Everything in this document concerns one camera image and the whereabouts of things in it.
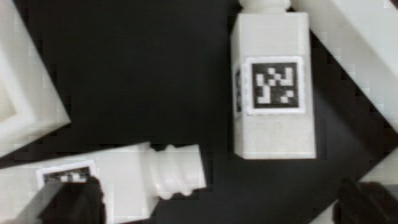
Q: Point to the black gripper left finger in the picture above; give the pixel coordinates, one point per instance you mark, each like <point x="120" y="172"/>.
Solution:
<point x="67" y="204"/>

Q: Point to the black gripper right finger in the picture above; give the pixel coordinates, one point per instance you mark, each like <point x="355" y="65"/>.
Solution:
<point x="367" y="204"/>

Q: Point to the white table leg with tag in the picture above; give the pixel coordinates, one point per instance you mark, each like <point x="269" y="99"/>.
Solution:
<point x="102" y="187"/>

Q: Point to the white square tabletop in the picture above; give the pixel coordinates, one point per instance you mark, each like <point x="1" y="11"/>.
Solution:
<point x="33" y="113"/>

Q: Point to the white table leg front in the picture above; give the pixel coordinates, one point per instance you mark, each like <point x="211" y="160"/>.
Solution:
<point x="273" y="87"/>

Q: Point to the white U-shaped fence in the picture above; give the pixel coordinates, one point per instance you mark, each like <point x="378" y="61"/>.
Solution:
<point x="355" y="55"/>

